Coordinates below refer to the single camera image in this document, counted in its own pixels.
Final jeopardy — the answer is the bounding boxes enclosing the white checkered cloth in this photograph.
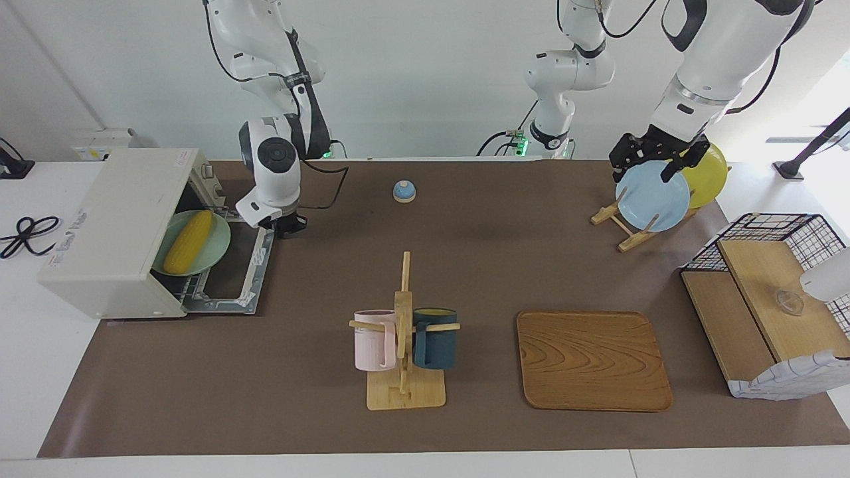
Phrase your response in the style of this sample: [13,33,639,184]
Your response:
[727,350,850,401]

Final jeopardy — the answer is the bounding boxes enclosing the toaster oven glass door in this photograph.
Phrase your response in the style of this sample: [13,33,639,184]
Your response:
[183,208,280,315]

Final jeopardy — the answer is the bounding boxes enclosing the yellow corn cob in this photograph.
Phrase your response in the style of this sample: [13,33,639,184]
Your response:
[163,210,214,275]

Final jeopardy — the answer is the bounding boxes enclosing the yellow plate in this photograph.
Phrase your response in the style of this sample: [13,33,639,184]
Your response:
[681,143,728,210]

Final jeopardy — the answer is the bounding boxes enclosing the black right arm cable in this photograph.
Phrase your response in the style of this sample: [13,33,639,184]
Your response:
[203,0,349,212]

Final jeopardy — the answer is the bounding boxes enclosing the brown table mat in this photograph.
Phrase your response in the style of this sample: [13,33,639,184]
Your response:
[37,159,850,459]

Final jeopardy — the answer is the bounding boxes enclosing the black desk clamp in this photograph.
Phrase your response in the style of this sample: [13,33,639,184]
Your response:
[0,138,35,180]

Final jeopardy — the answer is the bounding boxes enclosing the light blue plate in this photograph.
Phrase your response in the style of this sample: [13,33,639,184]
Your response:
[615,161,691,232]

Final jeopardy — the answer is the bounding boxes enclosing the black wire basket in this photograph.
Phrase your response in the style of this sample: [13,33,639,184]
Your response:
[681,212,850,333]

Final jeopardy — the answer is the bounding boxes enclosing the coiled black cable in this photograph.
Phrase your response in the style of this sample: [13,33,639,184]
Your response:
[0,216,62,260]

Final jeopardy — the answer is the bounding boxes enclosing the black angled stand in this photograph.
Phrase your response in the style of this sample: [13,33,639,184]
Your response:
[774,108,850,181]

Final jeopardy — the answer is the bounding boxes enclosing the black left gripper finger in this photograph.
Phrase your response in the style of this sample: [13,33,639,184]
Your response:
[608,134,634,183]
[658,151,711,185]

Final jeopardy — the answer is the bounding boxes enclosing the black wire basket shelf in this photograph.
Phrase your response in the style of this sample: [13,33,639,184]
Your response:
[681,239,850,386]

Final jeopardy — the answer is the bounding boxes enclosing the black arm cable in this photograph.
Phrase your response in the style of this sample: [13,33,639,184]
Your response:
[203,0,349,212]
[594,0,784,117]

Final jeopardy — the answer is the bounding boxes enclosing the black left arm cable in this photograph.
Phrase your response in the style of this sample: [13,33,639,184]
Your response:
[594,0,784,117]

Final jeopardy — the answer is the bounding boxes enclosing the dark blue mug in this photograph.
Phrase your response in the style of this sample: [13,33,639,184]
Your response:
[412,307,459,370]

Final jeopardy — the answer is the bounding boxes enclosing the brown wooden tray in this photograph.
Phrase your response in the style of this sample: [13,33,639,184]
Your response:
[517,310,673,412]

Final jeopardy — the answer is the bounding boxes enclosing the white wall box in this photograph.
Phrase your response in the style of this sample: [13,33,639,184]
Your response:
[72,128,143,161]

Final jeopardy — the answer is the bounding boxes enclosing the wooden plate rack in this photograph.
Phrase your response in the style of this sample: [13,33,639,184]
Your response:
[590,166,731,253]

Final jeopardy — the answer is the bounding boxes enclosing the white toaster oven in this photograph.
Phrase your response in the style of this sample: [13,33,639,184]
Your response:
[37,147,230,320]

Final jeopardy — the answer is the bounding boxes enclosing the mint green plate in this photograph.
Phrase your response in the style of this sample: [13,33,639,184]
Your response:
[151,210,232,276]

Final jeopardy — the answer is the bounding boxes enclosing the small clear glass object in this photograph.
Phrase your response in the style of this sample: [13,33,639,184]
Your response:
[774,289,806,316]

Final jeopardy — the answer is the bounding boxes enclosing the pink mug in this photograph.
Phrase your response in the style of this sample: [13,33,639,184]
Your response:
[353,309,399,372]

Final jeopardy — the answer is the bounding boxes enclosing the wooden mug rack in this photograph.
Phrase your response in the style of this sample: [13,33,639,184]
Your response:
[349,251,461,411]

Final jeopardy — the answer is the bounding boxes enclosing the metal oven wire rack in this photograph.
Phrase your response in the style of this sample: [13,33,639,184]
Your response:
[151,193,226,303]

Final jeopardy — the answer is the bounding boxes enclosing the white rounded object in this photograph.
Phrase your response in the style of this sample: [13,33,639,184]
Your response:
[799,247,850,303]

